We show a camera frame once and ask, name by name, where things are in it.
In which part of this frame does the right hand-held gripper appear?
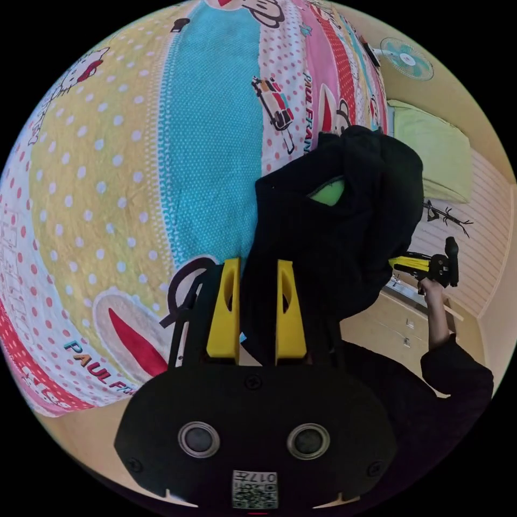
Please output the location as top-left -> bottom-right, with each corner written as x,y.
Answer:
388,251 -> 450,288

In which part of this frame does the person's right forearm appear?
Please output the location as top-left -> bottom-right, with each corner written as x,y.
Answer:
426,301 -> 454,352

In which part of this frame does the teal wall fan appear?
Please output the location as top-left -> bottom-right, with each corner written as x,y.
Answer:
365,36 -> 435,82

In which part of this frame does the person's body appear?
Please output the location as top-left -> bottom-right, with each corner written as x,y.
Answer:
337,333 -> 495,506

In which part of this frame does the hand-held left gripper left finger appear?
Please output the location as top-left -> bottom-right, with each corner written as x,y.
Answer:
206,257 -> 242,361

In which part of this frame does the green curtain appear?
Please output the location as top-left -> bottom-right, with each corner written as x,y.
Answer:
387,99 -> 474,205

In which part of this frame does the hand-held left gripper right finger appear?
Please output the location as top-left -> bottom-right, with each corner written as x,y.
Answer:
275,260 -> 307,366

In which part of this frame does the black branched rack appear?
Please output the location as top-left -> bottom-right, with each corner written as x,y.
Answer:
423,199 -> 474,239

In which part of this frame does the light wooden cupboard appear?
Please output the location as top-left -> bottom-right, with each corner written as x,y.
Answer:
339,276 -> 484,366

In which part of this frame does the bed with printed dotted sheet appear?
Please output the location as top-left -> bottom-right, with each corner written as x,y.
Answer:
0,0 -> 390,419

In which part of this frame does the person's right hand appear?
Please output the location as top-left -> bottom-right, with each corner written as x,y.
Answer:
417,277 -> 446,309

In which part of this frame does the black long sleeve shirt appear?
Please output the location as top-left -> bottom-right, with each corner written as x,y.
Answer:
241,124 -> 425,356

